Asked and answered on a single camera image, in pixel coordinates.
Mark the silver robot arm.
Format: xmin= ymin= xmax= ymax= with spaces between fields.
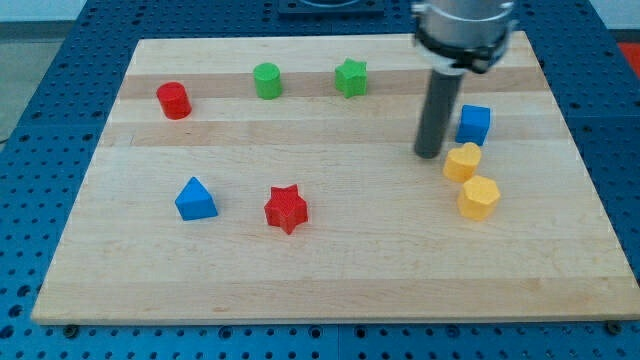
xmin=411 ymin=0 xmax=517 ymax=76

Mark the red star block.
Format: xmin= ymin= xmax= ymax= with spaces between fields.
xmin=264 ymin=184 xmax=308 ymax=235

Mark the green star block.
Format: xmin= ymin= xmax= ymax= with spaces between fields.
xmin=334 ymin=58 xmax=368 ymax=98

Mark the yellow hexagon block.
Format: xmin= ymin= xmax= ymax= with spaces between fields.
xmin=457 ymin=175 xmax=501 ymax=221

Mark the wooden board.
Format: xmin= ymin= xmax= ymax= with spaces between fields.
xmin=32 ymin=32 xmax=639 ymax=325

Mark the green cylinder block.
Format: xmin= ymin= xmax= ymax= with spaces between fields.
xmin=253 ymin=62 xmax=283 ymax=100

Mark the blue triangle block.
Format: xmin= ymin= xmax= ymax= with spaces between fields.
xmin=174 ymin=177 xmax=219 ymax=221

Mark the yellow heart block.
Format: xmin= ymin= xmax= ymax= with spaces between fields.
xmin=442 ymin=142 xmax=482 ymax=183

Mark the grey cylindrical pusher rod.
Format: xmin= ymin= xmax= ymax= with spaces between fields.
xmin=414 ymin=70 xmax=463 ymax=159

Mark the blue cube block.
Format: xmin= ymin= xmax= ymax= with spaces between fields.
xmin=455 ymin=105 xmax=491 ymax=146

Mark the red cylinder block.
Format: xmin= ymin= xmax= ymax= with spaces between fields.
xmin=156 ymin=82 xmax=192 ymax=120

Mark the dark blue base plate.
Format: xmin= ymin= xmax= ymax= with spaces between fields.
xmin=275 ymin=0 xmax=385 ymax=17

